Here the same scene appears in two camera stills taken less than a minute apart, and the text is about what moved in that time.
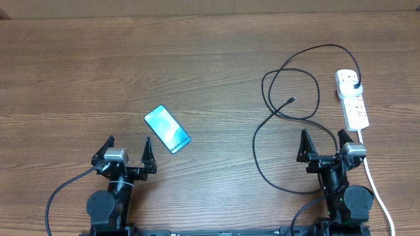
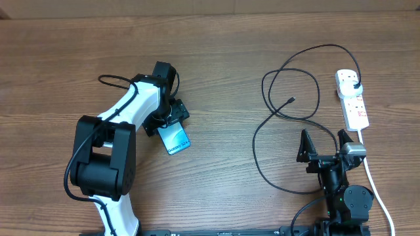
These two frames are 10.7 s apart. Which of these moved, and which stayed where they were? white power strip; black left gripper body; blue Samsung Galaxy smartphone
Moved: black left gripper body
Stayed: white power strip; blue Samsung Galaxy smartphone
